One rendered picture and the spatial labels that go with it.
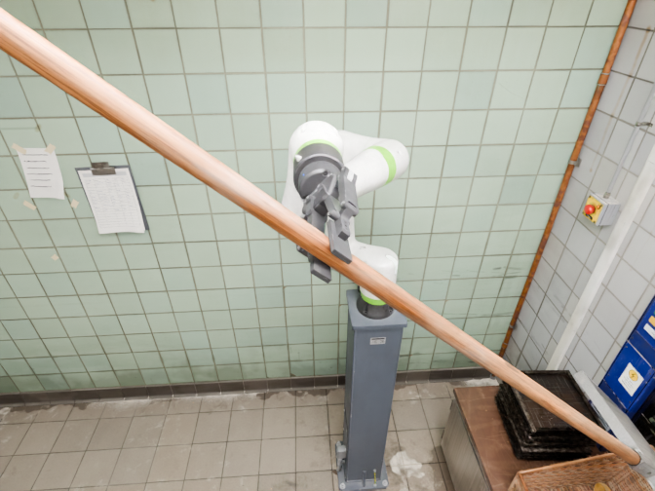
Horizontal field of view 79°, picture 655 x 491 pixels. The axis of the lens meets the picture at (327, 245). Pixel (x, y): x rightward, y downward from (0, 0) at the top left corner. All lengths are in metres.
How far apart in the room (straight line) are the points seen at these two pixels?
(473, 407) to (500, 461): 0.25
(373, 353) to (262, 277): 0.80
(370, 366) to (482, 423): 0.65
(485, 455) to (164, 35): 2.08
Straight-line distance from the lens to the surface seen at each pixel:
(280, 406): 2.72
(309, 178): 0.64
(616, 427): 1.34
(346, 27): 1.67
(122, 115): 0.44
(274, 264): 2.06
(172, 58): 1.73
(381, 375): 1.72
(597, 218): 1.93
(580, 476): 2.01
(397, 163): 1.14
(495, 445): 2.04
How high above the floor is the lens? 2.25
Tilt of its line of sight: 34 degrees down
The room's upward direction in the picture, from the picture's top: straight up
